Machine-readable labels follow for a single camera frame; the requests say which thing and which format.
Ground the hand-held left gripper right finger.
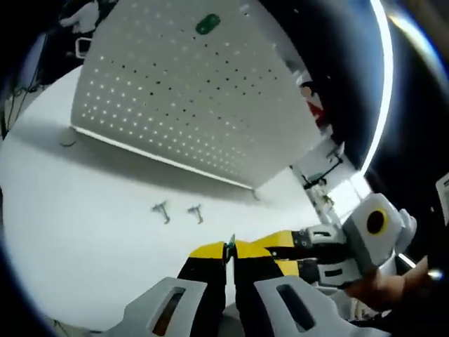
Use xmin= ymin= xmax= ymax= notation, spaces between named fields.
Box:
xmin=234 ymin=240 xmax=351 ymax=337

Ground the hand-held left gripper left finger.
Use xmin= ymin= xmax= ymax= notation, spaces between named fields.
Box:
xmin=115 ymin=242 xmax=227 ymax=337

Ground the white perforated mounting plate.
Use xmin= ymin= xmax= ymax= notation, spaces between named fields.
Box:
xmin=59 ymin=0 xmax=326 ymax=201

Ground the person's right hand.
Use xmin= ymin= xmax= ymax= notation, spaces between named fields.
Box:
xmin=345 ymin=256 xmax=432 ymax=313

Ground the white barcode label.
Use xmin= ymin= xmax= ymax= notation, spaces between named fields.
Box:
xmin=434 ymin=175 xmax=449 ymax=225

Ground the ceiling light strip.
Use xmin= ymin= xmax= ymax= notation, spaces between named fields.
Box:
xmin=357 ymin=0 xmax=394 ymax=176

